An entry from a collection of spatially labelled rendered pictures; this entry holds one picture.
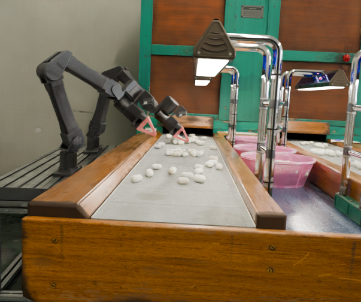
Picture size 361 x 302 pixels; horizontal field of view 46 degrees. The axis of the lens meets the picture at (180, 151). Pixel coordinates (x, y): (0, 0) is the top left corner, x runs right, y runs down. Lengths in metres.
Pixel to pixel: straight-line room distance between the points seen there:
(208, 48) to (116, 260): 0.42
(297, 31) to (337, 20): 0.24
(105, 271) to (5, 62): 2.94
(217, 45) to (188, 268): 0.41
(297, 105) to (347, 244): 1.89
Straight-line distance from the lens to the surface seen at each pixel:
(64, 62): 1.57
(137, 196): 0.97
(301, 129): 2.59
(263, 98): 1.19
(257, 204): 0.85
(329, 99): 2.70
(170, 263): 0.78
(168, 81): 2.58
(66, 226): 0.79
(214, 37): 0.82
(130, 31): 3.45
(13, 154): 3.62
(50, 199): 0.83
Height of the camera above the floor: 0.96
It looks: 7 degrees down
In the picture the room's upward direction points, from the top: 3 degrees clockwise
